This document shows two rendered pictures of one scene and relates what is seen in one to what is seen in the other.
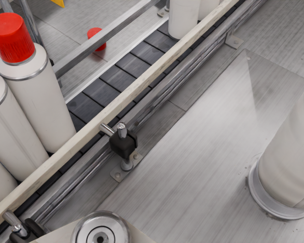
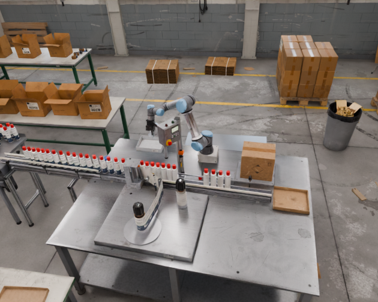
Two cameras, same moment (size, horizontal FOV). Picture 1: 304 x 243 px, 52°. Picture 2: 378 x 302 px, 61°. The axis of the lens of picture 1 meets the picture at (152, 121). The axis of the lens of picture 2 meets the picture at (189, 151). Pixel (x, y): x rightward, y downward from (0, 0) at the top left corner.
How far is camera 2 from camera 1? 2.65 m
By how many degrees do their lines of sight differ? 47
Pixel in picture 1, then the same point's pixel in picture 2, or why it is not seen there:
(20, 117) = (170, 173)
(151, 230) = (168, 195)
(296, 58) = (216, 206)
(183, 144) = not seen: hidden behind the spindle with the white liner
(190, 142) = not seen: hidden behind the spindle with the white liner
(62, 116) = (174, 177)
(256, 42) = (217, 199)
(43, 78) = (174, 171)
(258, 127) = (191, 200)
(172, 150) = not seen: hidden behind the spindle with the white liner
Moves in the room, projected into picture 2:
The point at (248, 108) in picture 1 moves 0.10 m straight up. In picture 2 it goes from (194, 198) to (193, 190)
